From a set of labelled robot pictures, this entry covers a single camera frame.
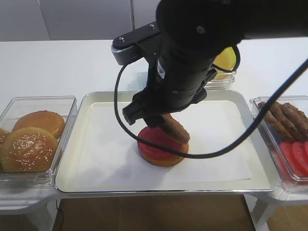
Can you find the plain bun bottom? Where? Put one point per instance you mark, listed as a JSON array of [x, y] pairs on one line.
[[46, 120]]

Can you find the yellow cheese slice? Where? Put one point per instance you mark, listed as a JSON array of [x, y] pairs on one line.
[[226, 60]]

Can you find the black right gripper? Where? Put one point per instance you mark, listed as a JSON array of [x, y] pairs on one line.
[[176, 78]]

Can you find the sesame bun top right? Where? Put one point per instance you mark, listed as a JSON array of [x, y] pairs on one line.
[[30, 150]]

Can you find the brown meat patty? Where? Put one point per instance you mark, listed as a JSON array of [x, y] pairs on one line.
[[278, 127], [174, 129], [277, 111], [297, 117]]

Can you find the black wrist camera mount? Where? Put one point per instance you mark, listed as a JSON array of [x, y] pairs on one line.
[[134, 45]]

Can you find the silver metal tray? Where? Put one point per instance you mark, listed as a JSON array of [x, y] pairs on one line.
[[100, 157]]

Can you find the red tomato slice middle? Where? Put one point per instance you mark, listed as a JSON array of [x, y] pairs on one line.
[[300, 158]]

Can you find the clear plastic patty container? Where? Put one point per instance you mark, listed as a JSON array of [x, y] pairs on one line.
[[289, 180]]

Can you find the clear plastic bun container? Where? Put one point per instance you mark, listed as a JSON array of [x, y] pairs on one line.
[[65, 106]]

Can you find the red tomato slice right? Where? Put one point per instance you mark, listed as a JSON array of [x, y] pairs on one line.
[[305, 150]]

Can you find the sesame bun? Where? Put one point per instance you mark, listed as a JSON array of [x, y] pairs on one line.
[[30, 150], [4, 138]]

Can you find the red tomato slice left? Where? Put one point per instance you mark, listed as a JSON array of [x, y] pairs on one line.
[[286, 149]]

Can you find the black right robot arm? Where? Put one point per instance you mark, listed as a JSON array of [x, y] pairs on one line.
[[187, 37]]

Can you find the bun bottom on tray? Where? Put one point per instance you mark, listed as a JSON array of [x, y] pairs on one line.
[[158, 157]]

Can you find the clear plastic cheese container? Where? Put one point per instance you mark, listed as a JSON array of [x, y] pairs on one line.
[[222, 81]]

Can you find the sesame bun top left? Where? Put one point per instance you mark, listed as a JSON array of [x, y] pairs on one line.
[[4, 138]]

